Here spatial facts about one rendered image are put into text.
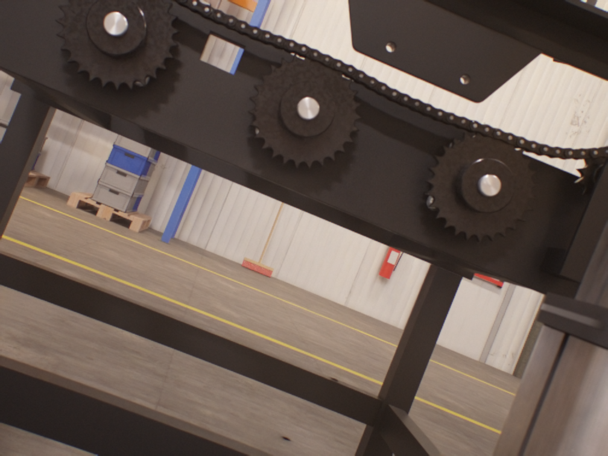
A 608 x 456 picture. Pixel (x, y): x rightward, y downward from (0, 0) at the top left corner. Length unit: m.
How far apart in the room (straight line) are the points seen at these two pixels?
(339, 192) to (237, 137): 0.18
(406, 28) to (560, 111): 9.98
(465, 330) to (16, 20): 9.84
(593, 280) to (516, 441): 0.13
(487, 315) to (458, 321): 0.40
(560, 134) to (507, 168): 10.00
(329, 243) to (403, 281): 1.11
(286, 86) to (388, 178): 0.22
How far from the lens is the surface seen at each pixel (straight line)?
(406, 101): 1.22
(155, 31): 1.22
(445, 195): 1.24
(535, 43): 1.38
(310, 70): 1.21
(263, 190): 2.18
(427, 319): 2.25
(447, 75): 1.32
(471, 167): 1.22
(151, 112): 1.25
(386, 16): 1.31
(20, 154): 2.21
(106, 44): 1.19
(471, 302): 10.81
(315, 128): 1.17
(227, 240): 10.28
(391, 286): 10.57
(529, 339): 11.09
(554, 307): 0.61
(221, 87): 1.25
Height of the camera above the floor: 0.69
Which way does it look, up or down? 1 degrees up
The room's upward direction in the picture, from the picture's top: 22 degrees clockwise
